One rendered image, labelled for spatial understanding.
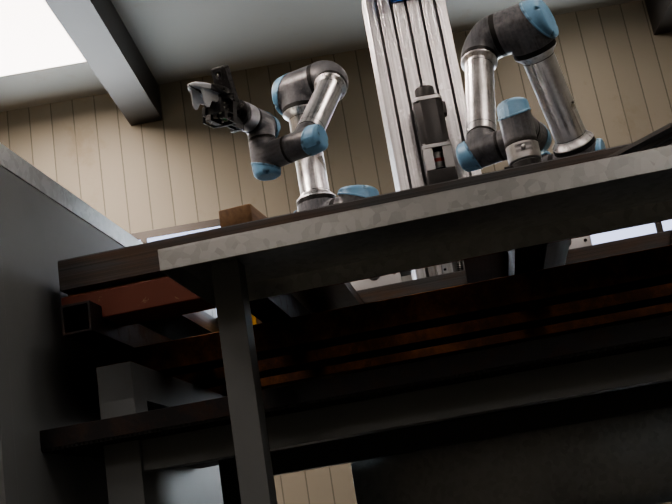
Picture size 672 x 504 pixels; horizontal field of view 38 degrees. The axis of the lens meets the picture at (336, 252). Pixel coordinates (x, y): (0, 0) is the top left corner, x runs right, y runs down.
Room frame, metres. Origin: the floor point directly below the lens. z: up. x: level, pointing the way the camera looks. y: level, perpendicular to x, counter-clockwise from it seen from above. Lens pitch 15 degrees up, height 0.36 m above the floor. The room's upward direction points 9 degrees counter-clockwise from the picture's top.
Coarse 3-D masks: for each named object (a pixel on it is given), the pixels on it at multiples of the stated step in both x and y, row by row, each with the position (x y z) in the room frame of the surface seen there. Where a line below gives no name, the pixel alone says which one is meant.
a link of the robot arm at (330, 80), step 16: (320, 64) 2.62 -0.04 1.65; (336, 64) 2.62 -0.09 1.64; (320, 80) 2.58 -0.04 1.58; (336, 80) 2.58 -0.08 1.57; (320, 96) 2.51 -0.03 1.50; (336, 96) 2.55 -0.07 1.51; (304, 112) 2.47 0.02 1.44; (320, 112) 2.46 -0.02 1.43; (304, 128) 2.39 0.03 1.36; (320, 128) 2.40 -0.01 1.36; (288, 144) 2.40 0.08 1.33; (304, 144) 2.39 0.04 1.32; (320, 144) 2.39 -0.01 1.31; (288, 160) 2.44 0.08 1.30
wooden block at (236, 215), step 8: (232, 208) 1.62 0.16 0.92; (240, 208) 1.62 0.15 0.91; (248, 208) 1.62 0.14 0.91; (224, 216) 1.63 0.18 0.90; (232, 216) 1.62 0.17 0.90; (240, 216) 1.62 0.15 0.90; (248, 216) 1.62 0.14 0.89; (256, 216) 1.64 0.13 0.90; (264, 216) 1.69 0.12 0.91; (224, 224) 1.63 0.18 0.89; (232, 224) 1.62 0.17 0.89
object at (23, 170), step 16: (0, 144) 1.49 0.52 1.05; (0, 160) 1.49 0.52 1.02; (16, 160) 1.55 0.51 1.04; (16, 176) 1.64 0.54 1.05; (32, 176) 1.60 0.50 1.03; (48, 192) 1.67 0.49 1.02; (64, 192) 1.74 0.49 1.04; (80, 208) 1.81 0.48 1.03; (96, 224) 1.88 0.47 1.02; (112, 224) 1.97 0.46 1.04; (128, 240) 2.06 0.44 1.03
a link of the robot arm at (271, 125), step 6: (258, 108) 2.43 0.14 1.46; (264, 114) 2.44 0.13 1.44; (270, 114) 2.48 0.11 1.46; (264, 120) 2.44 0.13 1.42; (270, 120) 2.46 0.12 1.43; (276, 120) 2.49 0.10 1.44; (258, 126) 2.43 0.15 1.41; (264, 126) 2.45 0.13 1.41; (270, 126) 2.46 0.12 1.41; (276, 126) 2.49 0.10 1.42; (246, 132) 2.44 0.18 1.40; (252, 132) 2.44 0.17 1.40; (258, 132) 2.45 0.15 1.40; (264, 132) 2.45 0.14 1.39; (270, 132) 2.46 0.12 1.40; (276, 132) 2.50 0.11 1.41
